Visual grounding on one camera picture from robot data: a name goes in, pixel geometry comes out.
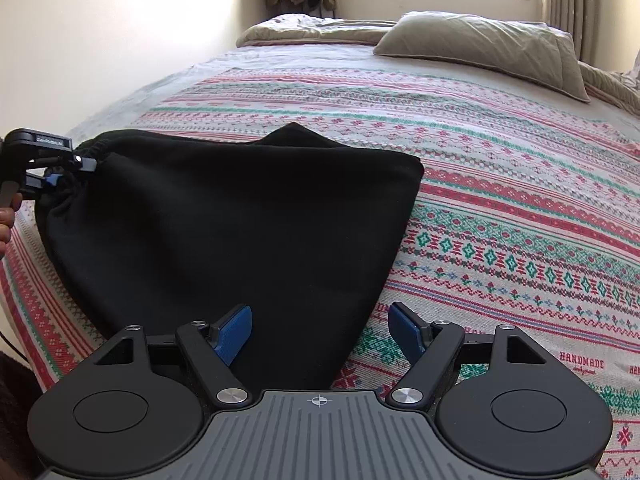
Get patterned knit bed blanket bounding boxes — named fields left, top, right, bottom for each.
left=0, top=57, right=640, bottom=480

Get person's left hand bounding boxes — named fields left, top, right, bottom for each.
left=0, top=194, right=24, bottom=262

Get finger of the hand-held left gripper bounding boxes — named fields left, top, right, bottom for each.
left=24, top=172, right=62, bottom=195
left=29, top=156, right=99, bottom=172

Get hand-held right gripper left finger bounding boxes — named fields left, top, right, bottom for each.
left=94, top=304, right=254, bottom=409

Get crumpled grey comforter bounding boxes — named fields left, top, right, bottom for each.
left=235, top=15, right=640, bottom=111

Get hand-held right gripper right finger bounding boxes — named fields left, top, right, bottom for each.
left=387, top=302, right=552, bottom=407

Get grey curtain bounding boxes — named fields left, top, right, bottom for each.
left=542, top=0, right=609, bottom=66

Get beige pillow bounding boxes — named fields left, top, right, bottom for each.
left=372, top=10, right=592, bottom=104

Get black pants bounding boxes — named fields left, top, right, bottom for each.
left=34, top=121, right=426, bottom=391

